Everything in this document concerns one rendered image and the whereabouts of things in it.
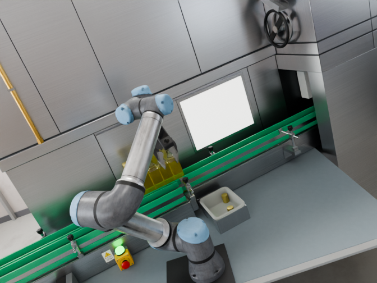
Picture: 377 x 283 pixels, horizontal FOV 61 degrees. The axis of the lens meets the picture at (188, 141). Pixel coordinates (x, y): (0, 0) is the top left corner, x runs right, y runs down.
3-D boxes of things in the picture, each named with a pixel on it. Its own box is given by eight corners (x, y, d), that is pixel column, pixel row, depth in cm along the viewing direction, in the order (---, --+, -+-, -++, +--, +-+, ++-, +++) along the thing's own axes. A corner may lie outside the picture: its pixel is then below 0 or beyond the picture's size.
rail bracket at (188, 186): (188, 188, 175) (180, 169, 170) (199, 201, 160) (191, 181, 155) (183, 191, 174) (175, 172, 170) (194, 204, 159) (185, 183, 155)
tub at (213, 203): (230, 197, 177) (225, 185, 174) (251, 217, 157) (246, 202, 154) (202, 212, 174) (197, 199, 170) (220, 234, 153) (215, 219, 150)
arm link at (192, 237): (207, 263, 123) (196, 234, 118) (178, 259, 130) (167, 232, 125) (219, 242, 132) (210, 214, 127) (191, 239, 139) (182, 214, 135)
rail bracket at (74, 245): (86, 253, 154) (73, 232, 149) (86, 262, 148) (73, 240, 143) (78, 257, 153) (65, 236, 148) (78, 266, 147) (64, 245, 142)
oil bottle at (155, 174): (168, 193, 179) (153, 160, 171) (170, 197, 174) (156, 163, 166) (159, 197, 178) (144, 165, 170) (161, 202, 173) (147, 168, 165)
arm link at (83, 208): (188, 255, 134) (91, 224, 93) (160, 251, 142) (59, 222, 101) (193, 226, 139) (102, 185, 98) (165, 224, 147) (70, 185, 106)
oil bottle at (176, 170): (186, 183, 182) (173, 151, 174) (189, 187, 177) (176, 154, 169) (177, 188, 180) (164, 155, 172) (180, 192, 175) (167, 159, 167)
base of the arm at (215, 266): (225, 279, 125) (218, 260, 122) (188, 287, 128) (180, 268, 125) (224, 253, 139) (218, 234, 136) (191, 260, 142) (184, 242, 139)
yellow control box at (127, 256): (132, 256, 161) (126, 245, 158) (134, 265, 154) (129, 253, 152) (119, 263, 160) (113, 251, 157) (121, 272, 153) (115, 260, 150)
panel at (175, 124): (254, 123, 201) (239, 71, 188) (256, 124, 198) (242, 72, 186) (120, 187, 182) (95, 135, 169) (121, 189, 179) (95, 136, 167)
